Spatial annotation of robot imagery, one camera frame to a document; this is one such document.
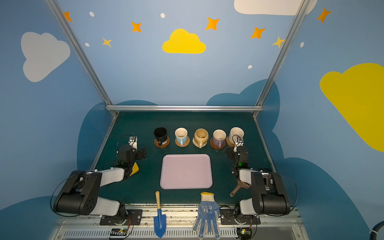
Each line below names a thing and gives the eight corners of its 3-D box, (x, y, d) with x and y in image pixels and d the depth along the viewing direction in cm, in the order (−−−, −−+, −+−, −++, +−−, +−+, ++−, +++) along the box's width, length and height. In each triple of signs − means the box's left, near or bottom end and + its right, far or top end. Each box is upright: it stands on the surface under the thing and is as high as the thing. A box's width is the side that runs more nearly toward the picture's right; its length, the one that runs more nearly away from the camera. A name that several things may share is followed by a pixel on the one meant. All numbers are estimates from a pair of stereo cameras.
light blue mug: (175, 150, 101) (173, 142, 93) (176, 136, 109) (175, 127, 101) (186, 150, 102) (186, 142, 93) (187, 136, 109) (187, 127, 101)
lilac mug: (213, 151, 102) (215, 143, 94) (211, 138, 110) (213, 129, 102) (225, 151, 102) (227, 143, 94) (223, 138, 110) (225, 129, 102)
